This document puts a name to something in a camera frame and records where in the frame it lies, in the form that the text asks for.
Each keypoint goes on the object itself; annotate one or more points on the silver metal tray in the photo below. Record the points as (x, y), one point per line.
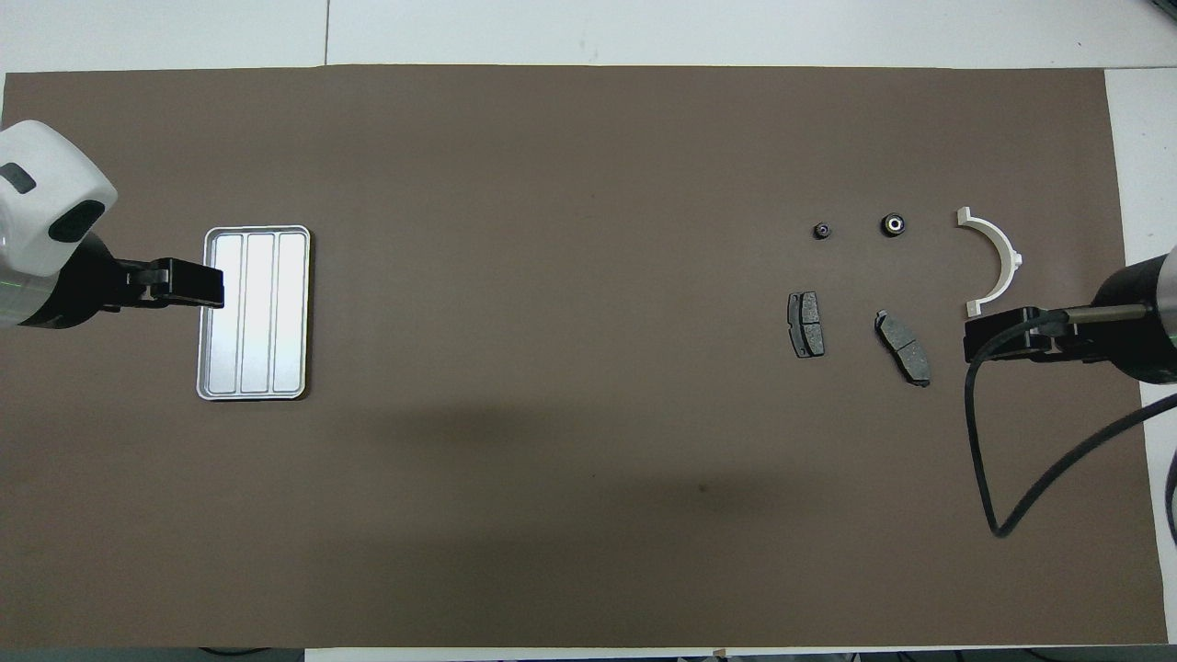
(253, 313)

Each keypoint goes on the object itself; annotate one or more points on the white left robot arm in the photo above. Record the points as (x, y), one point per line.
(46, 184)

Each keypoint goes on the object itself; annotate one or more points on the brown table mat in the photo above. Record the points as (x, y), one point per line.
(552, 368)

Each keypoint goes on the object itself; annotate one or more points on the short grey brake pad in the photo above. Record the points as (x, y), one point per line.
(806, 325)

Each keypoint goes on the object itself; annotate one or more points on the large black bearing gear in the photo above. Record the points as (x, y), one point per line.
(893, 223)

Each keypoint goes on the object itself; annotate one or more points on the long grey brake pad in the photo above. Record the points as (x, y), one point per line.
(902, 348)

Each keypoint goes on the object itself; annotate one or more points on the small black bearing gear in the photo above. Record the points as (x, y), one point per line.
(823, 230)

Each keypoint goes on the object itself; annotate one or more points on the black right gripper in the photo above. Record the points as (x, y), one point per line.
(1126, 322)

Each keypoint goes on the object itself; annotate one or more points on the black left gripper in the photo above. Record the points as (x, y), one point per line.
(83, 285)

